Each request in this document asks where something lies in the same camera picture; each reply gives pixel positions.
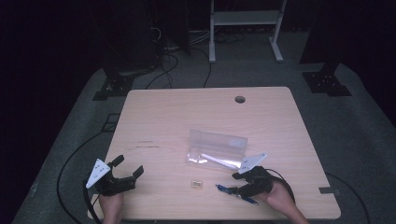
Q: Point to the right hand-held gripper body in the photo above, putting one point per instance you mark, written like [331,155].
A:
[258,183]

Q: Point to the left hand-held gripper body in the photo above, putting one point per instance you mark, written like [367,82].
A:
[115,185]

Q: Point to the blue pen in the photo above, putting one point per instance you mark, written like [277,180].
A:
[223,188]

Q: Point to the clear plastic pencil case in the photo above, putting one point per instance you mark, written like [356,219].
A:
[218,146]

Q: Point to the person's left hand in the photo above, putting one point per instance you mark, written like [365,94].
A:
[111,207]

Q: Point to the person's right hand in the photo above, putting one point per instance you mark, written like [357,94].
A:
[280,197]

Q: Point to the small clear eraser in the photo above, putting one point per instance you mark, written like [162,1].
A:
[196,184]

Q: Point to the grey tape strip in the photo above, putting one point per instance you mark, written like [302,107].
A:
[328,190]

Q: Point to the black stand base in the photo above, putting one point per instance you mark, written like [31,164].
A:
[325,81]
[113,85]

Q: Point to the white metal desk frame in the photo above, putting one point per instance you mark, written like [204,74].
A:
[246,18]

